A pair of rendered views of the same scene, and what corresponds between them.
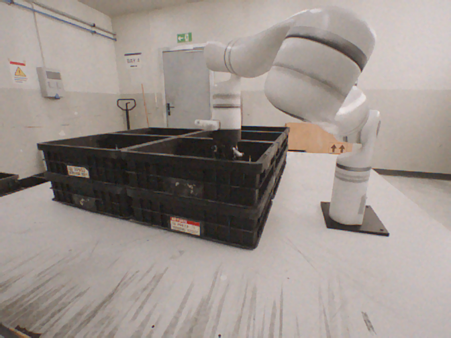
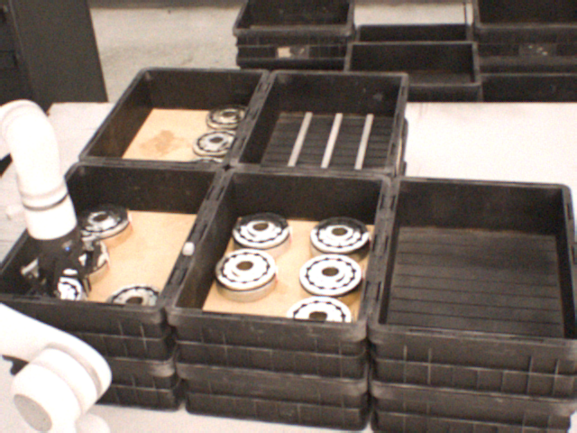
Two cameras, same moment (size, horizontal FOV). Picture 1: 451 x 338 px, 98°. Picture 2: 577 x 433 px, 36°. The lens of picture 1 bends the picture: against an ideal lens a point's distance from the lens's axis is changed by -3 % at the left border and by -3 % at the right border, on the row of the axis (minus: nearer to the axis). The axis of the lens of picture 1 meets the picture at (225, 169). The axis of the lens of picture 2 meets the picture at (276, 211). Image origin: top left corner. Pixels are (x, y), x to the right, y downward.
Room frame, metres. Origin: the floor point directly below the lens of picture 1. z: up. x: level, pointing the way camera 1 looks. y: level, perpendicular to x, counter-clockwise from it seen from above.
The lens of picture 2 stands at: (0.77, -1.18, 1.78)
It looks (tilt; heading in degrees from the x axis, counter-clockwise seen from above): 35 degrees down; 84
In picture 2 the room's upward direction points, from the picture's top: 5 degrees counter-clockwise
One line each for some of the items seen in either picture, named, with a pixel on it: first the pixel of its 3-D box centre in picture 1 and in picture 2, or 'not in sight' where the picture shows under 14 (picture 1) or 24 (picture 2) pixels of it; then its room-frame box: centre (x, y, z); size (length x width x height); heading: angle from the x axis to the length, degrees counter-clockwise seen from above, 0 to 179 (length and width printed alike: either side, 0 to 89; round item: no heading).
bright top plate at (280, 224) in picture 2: not in sight; (261, 230); (0.88, 0.08, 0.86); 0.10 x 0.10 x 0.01
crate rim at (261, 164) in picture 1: (206, 149); (113, 232); (0.63, 0.06, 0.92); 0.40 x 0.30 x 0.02; 69
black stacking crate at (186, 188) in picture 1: (207, 165); (118, 256); (0.63, 0.06, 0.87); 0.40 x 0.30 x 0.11; 69
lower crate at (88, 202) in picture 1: (117, 182); not in sight; (0.77, 0.43, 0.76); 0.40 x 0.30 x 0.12; 69
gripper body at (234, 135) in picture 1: (226, 143); (58, 245); (0.54, 0.00, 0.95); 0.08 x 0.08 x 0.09
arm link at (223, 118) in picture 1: (220, 116); (42, 204); (0.53, 0.01, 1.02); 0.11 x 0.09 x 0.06; 121
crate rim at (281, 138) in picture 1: (235, 137); (287, 244); (0.91, -0.05, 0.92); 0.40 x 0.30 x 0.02; 69
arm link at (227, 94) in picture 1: (229, 74); (34, 157); (0.55, -0.01, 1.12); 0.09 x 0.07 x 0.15; 109
